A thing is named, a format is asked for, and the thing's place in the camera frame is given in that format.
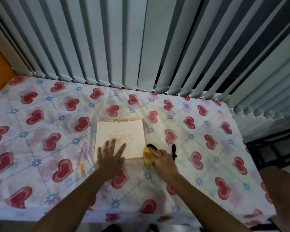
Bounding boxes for person's right hand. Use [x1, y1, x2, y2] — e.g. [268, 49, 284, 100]
[146, 147, 181, 182]

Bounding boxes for person's left hand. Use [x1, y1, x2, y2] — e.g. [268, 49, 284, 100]
[95, 139, 126, 179]

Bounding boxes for yellow and black cleaning cloth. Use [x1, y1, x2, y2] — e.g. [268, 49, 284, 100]
[143, 143, 178, 167]

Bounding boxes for pink desk calendar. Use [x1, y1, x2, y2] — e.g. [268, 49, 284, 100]
[94, 119, 146, 163]

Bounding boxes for person's right forearm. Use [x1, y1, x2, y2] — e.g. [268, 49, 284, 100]
[163, 171, 253, 232]

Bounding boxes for person's left forearm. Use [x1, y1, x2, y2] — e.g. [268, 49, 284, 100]
[30, 170, 120, 232]

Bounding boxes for white heart print tablecloth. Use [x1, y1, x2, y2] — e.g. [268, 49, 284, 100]
[0, 75, 277, 228]

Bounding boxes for grey vertical blinds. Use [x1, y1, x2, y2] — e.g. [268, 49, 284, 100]
[0, 0, 290, 120]

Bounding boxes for black metal rack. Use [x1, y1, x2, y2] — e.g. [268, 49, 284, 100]
[246, 128, 290, 169]

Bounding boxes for person's right leg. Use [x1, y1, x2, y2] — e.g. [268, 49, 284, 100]
[259, 166, 290, 232]

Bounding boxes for white blind bead chain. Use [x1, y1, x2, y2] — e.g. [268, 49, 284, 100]
[12, 68, 247, 116]

